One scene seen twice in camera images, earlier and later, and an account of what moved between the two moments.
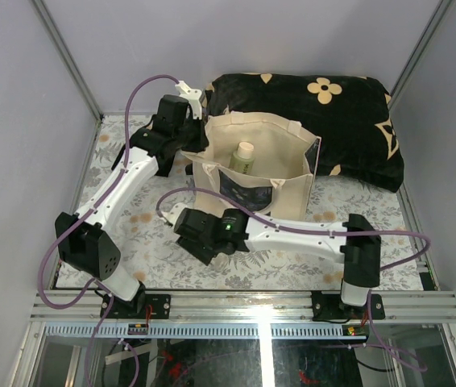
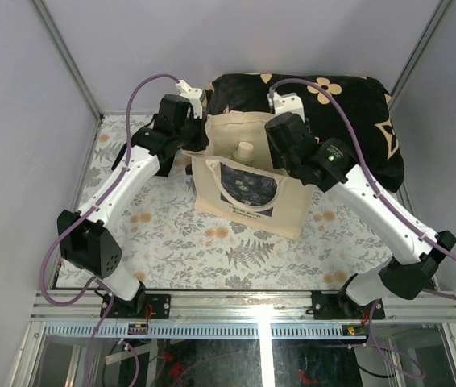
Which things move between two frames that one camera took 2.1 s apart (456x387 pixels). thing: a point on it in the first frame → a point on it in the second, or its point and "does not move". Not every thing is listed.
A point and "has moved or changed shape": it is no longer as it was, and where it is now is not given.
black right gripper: (191, 246) → (276, 159)
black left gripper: (201, 140) does not move
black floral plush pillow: (352, 115) does not move
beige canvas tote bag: (269, 164) does not move
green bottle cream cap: (242, 160) has moved or changed shape
